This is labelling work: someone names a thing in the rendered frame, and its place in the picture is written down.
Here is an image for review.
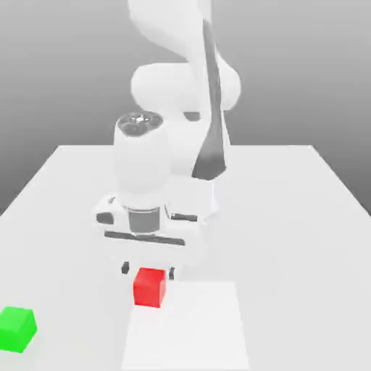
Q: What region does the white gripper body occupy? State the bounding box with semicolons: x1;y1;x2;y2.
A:
100;228;201;267

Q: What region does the small red cube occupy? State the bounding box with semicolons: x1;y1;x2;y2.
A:
133;267;167;309

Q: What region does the small green cube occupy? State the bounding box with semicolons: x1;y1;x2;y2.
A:
0;306;38;354

